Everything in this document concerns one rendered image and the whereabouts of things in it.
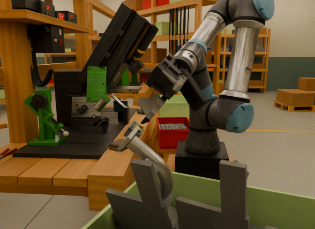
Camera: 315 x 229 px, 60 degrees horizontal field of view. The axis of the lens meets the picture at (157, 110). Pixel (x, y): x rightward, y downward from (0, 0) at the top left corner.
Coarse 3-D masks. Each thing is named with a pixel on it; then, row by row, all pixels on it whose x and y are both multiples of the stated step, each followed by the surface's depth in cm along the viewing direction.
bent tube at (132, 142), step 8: (136, 128) 55; (128, 136) 53; (136, 136) 56; (120, 144) 56; (128, 144) 55; (136, 144) 55; (144, 144) 56; (136, 152) 55; (144, 152) 55; (152, 152) 56; (152, 160) 55; (160, 160) 56; (160, 168) 55; (168, 168) 57; (160, 176) 56; (168, 176) 56; (160, 184) 58; (168, 184) 57; (168, 192) 59
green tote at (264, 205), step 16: (176, 176) 89; (192, 176) 87; (128, 192) 78; (176, 192) 91; (192, 192) 88; (208, 192) 86; (256, 192) 80; (272, 192) 78; (256, 208) 81; (272, 208) 79; (288, 208) 77; (304, 208) 75; (96, 224) 65; (112, 224) 72; (256, 224) 81; (272, 224) 80; (288, 224) 78; (304, 224) 76
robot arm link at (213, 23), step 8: (224, 0) 106; (216, 8) 107; (224, 8) 106; (208, 16) 108; (216, 16) 106; (224, 16) 106; (208, 24) 105; (216, 24) 106; (224, 24) 108; (200, 32) 104; (208, 32) 104; (216, 32) 106; (208, 40) 104
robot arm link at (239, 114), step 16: (240, 0) 100; (256, 0) 95; (272, 0) 100; (240, 16) 99; (256, 16) 97; (240, 32) 100; (256, 32) 100; (240, 48) 100; (240, 64) 100; (240, 80) 100; (224, 96) 101; (240, 96) 99; (224, 112) 100; (240, 112) 96; (224, 128) 103; (240, 128) 99
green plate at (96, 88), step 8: (88, 72) 161; (96, 72) 161; (104, 72) 161; (88, 80) 161; (96, 80) 161; (104, 80) 160; (88, 88) 161; (96, 88) 160; (104, 88) 160; (88, 96) 160; (96, 96) 160
